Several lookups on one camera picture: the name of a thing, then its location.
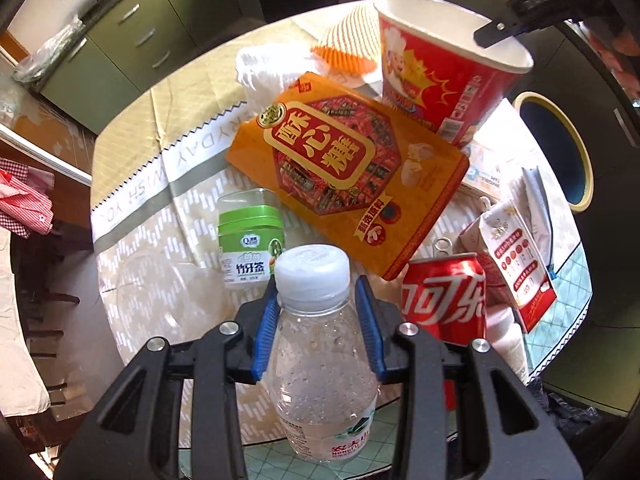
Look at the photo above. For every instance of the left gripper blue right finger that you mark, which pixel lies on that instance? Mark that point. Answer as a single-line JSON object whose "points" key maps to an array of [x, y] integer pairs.
{"points": [[366, 305]]}

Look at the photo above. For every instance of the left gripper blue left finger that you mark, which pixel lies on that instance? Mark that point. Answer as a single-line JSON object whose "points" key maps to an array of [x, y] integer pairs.
{"points": [[266, 330]]}

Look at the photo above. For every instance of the clear water bottle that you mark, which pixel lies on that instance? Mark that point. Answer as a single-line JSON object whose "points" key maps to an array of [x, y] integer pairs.
{"points": [[318, 377]]}

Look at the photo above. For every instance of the red cola can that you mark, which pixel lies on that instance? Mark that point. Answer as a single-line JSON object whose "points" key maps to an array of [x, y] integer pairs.
{"points": [[446, 294]]}

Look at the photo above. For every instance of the orange candy bag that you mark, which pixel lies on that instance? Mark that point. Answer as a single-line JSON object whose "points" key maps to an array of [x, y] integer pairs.
{"points": [[367, 177]]}

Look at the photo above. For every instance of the clear plastic cup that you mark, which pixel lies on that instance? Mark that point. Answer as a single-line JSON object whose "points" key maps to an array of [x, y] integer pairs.
{"points": [[179, 301]]}

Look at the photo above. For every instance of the green toothpick jar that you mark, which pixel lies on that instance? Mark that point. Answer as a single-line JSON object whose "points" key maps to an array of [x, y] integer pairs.
{"points": [[250, 235]]}

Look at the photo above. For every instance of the red white milk carton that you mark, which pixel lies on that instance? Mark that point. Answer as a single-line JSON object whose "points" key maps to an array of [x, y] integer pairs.
{"points": [[515, 271]]}

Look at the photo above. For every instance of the red instant noodle cup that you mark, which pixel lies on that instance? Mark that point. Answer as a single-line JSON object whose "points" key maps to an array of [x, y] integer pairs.
{"points": [[434, 71]]}

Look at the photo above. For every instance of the toothpaste tube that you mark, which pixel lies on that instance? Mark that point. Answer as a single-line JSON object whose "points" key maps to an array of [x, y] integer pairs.
{"points": [[540, 217]]}

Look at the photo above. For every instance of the black yellow-rimmed trash bin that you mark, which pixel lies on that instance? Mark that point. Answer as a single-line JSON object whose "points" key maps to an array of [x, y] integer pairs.
{"points": [[562, 145]]}

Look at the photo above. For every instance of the green lower kitchen cabinets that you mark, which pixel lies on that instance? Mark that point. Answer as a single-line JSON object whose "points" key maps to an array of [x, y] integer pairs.
{"points": [[123, 47]]}

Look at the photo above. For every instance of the small white bottle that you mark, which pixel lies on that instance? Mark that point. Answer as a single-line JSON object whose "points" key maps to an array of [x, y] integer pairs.
{"points": [[506, 337]]}

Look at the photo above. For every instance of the patterned tablecloth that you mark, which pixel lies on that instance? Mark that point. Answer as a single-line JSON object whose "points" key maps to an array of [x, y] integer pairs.
{"points": [[160, 167]]}

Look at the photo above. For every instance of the orange foam net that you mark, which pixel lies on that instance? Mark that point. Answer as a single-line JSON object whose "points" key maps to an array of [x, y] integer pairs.
{"points": [[353, 45]]}

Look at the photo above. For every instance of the white hanging cloth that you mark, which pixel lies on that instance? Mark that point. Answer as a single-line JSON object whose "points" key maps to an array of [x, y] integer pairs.
{"points": [[22, 391]]}

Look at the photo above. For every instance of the red checked apron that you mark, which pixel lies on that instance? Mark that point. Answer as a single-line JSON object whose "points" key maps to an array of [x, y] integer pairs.
{"points": [[25, 206]]}

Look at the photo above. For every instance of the clear plastic bag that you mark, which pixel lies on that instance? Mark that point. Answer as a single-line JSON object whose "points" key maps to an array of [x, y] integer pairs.
{"points": [[35, 66]]}

